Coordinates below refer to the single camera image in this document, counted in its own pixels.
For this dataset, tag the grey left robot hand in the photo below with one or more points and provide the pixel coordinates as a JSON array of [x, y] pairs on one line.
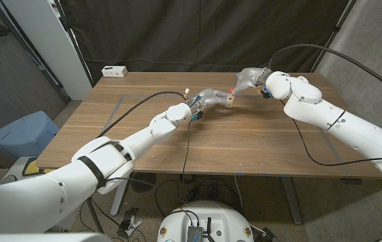
[[208, 97]]

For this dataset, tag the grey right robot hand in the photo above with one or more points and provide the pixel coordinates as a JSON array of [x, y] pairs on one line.
[[251, 78]]

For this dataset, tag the small wooden block with holes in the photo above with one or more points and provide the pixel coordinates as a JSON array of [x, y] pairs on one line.
[[229, 100]]

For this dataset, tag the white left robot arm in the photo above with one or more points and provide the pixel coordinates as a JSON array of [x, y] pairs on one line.
[[110, 161]]

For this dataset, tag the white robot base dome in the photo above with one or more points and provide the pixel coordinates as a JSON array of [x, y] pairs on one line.
[[218, 215]]

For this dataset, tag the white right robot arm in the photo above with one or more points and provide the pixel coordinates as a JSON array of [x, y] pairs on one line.
[[332, 114]]

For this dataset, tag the black backdrop curtain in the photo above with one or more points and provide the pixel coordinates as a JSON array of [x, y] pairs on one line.
[[194, 33]]

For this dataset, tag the grey tape outline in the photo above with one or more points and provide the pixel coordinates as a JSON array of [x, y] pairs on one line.
[[117, 111]]

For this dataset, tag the black backdrop stand pole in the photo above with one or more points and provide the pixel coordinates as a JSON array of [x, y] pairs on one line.
[[332, 33], [75, 47]]

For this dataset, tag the white power strip box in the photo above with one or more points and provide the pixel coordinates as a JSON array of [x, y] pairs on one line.
[[113, 71]]

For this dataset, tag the round black floor fan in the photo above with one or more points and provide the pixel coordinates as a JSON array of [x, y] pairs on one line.
[[144, 183]]

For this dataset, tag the grey table leg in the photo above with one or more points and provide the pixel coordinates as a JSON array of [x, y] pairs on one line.
[[292, 201]]

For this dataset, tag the grey electronics box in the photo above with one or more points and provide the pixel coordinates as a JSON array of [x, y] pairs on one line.
[[195, 233]]

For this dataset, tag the white table leg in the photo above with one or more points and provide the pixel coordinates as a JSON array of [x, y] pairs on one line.
[[118, 203]]

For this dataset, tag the black and white floor gadget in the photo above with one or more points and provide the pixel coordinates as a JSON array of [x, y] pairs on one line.
[[128, 222]]

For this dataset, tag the black floor device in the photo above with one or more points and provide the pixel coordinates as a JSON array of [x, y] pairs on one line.
[[269, 235]]

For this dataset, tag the white column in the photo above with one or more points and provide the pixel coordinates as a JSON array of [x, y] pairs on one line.
[[53, 43]]

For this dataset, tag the blue plastic bin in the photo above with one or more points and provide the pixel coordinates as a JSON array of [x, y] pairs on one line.
[[26, 134]]

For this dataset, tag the dark grey door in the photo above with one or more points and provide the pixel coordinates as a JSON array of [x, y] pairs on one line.
[[6, 77]]

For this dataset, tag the white robot torso edge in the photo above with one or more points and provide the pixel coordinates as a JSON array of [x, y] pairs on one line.
[[43, 238]]

